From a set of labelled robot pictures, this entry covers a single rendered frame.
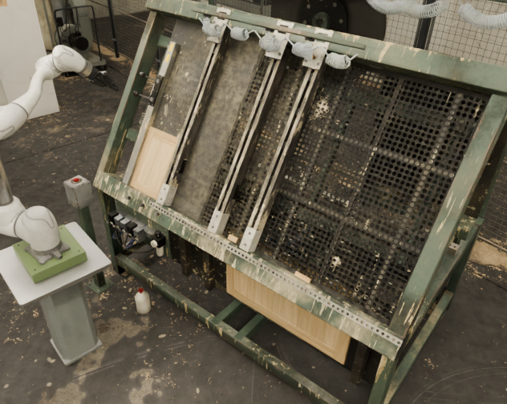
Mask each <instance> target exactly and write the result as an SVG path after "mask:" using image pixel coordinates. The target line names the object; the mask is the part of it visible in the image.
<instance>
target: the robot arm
mask: <svg viewBox="0 0 507 404"><path fill-rule="evenodd" d="M35 70H36V72H35V74H34V76H33V77H32V80H31V82H30V88H29V90H28V92H27V93H26V94H24V95H23V96H21V97H19V98H18V99H16V100H15V101H13V102H11V103H9V104H8V105H6V106H5V107H3V106H0V140H3V139H6V138H8V137H10V136H12V135H13V134H14V133H15V132H16V131H17V130H18V129H19V128H20V127H21V126H22V125H23V124H24V123H25V122H26V120H27V119H28V117H29V116H30V113H31V112H32V111H33V109H34V107H35V105H36V104H37V102H38V101H39V100H40V98H41V96H42V93H43V82H44V81H45V80H52V79H54V78H55V77H57V76H59V75H60V74H62V73H63V72H66V71H70V72H72V71H74V72H75V73H77V74H79V75H81V76H83V77H87V78H88V79H89V83H94V84H95V85H98V86H101V87H110V88H111V89H113V90H115V91H119V87H118V86H116V84H115V83H113V78H112V77H111V76H110V75H109V74H108V73H107V72H106V70H104V71H99V70H97V68H96V67H94V66H92V64H91V63H90V62H88V61H87V60H86V59H84V58H83V57H82V56H81V55H80V54H79V53H78V52H76V51H75V50H73V49H71V48H70V47H68V46H64V45H58V46H56V47H55V48H54V49H53V51H52V55H47V56H44V57H42V58H40V59H39V60H38V61H37V63H36V64H35ZM104 75H105V76H104ZM0 233H1V234H4V235H7V236H13V237H18V238H21V239H23V240H24V241H26V242H27V243H30V245H28V246H26V247H25V248H24V250H25V252H27V253H29V254H30V255H31V256H33V257H34V258H35V259H36V260H37V261H38V262H39V263H40V264H41V265H44V264H46V263H47V262H48V261H49V260H51V259H53V258H56V259H58V260H61V259H62V258H63V256H62V255H61V253H64V252H66V251H68V250H70V249H71V246H70V245H68V244H65V243H64V242H63V241H61V239H60V235H59V227H58V225H57V222H56V219H55V217H54V215H53V214H52V213H51V211H50V210H49V209H47V208H45V207H43V206H34V207H30V208H28V209H27V210H26V209H25V207H24V206H23V205H22V203H21V202H20V200H19V198H17V197H15V196H13V195H12V191H11V189H10V185H9V181H8V179H7V176H6V171H5V168H4V166H3V162H2V158H1V156H0Z"/></svg>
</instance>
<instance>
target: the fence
mask: <svg viewBox="0 0 507 404"><path fill-rule="evenodd" d="M171 43H173V44H174V46H173V49H172V51H168V50H169V47H170V45H171ZM179 47H180V45H179V44H178V43H176V42H171V41H170V43H169V46H168V50H167V53H166V55H165V58H164V62H163V64H162V67H161V69H160V73H159V75H162V76H164V79H163V82H162V84H161V86H160V90H159V93H158V96H157V98H156V102H155V105H154V107H152V106H150V105H148V109H147V111H146V114H145V117H144V121H143V123H142V126H141V128H140V132H139V135H138V137H137V140H136V144H135V147H134V149H133V152H132V156H131V159H130V160H129V163H128V167H127V170H126V172H125V175H124V179H123V183H125V184H126V185H130V183H131V180H132V177H133V174H134V171H135V169H136V165H137V162H138V159H139V157H140V153H141V151H142V148H143V146H144V141H145V139H146V136H147V134H148V129H149V128H150V126H152V124H153V121H154V119H155V117H156V113H157V110H158V107H159V105H160V101H161V98H162V96H163V94H164V89H165V87H166V84H167V82H168V77H169V75H170V73H171V70H172V66H173V64H174V61H175V58H176V54H177V52H178V50H179ZM167 54H169V55H170V58H169V61H168V63H167V62H165V59H166V56H167Z"/></svg>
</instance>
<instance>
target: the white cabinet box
mask: <svg viewBox="0 0 507 404"><path fill-rule="evenodd" d="M44 56H47V53H46V49H45V46H44V42H43V36H42V32H41V29H40V25H39V19H38V15H37V11H36V8H35V4H34V0H0V106H3V107H5V106H6V105H8V104H9V103H11V102H13V101H15V100H16V99H18V98H19V97H21V96H23V95H24V94H26V93H27V92H28V90H29V88H30V82H31V80H32V77H33V76H34V74H35V72H36V70H35V64H36V63H37V61H38V60H39V59H40V58H42V57H44ZM58 111H59V105H58V101H57V98H56V94H55V88H54V84H53V80H45V81H44V82H43V93H42V96H41V98H40V100H39V101H38V102H37V104H36V105H35V107H34V109H33V111H32V112H31V113H30V116H29V117H28V119H32V118H35V117H39V116H42V115H48V114H51V113H55V112H58Z"/></svg>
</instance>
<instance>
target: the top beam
mask: <svg viewBox="0 0 507 404"><path fill-rule="evenodd" d="M192 6H193V7H196V8H201V9H205V10H211V11H215V12H217V8H218V7H219V8H223V9H227V10H231V14H230V15H233V16H238V17H241V18H247V19H252V20H255V21H259V22H266V23H270V24H274V25H277V22H278V20H279V21H283V22H289V21H285V20H281V19H277V18H271V17H266V16H262V15H258V14H251V13H247V12H243V11H239V10H232V9H228V8H224V7H220V6H213V5H209V4H205V3H201V2H194V1H190V0H147V3H146V8H148V9H149V10H153V11H155V12H157V13H159V14H161V15H164V16H168V17H171V18H178V19H181V20H185V21H188V22H194V23H197V24H201V25H203V23H202V22H201V20H202V21H203V20H204V18H205V19H206V17H204V16H203V14H201V13H197V12H193V11H191V8H192ZM199 18H201V20H200V19H199ZM290 23H293V24H294V27H293V29H295V30H303V31H306V32H311V33H314V32H315V30H316V28H317V29H321V30H328V29H323V28H319V27H315V26H308V25H304V24H300V23H296V22H290ZM227 24H228V25H229V26H230V27H231V28H232V29H233V28H234V27H237V26H238V27H240V28H246V29H247V30H248V32H250V31H252V30H254V31H253V32H252V33H250V34H249V36H250V37H254V38H259V37H258V36H257V34H256V33H255V31H257V33H258V34H259V35H260V37H261V38H262V37H264V36H265V35H266V33H267V34H268V32H269V31H265V29H266V28H265V27H260V26H254V25H250V24H247V23H243V22H236V21H233V20H229V21H228V22H227ZM328 31H332V32H334V33H333V36H332V38H339V39H343V40H347V41H351V42H357V43H361V44H365V45H366V49H365V50H360V49H356V48H353V47H348V46H343V45H339V44H335V43H331V42H330V45H329V47H328V48H327V53H328V54H330V53H332V52H333V53H336V54H338V55H347V56H348V58H349V59H351V58H352V57H354V56H355V55H357V54H358V56H356V57H355V58H354V59H352V60H351V61H352V62H356V63H362V64H365V65H368V66H372V67H378V68H382V69H385V70H389V71H394V72H398V73H401V74H405V75H411V76H415V77H418V78H422V79H427V80H431V81H434V82H438V83H444V84H448V85H451V86H454V87H460V88H464V89H467V90H470V91H477V92H480V93H484V94H487V95H492V94H491V93H496V94H499V95H506V96H507V67H503V66H498V65H494V64H491V63H483V62H479V61H476V60H471V59H464V58H461V57H456V56H452V55H446V54H441V53H437V52H434V51H429V50H422V49H419V48H415V47H410V46H404V45H400V44H395V43H391V42H384V41H380V40H376V39H373V38H365V37H361V36H358V35H353V34H346V33H343V32H338V31H334V30H328ZM289 40H290V41H291V42H292V43H293V44H295V43H296V42H301V43H304V44H305V42H308V41H307V40H305V37H303V36H300V35H296V34H290V37H289Z"/></svg>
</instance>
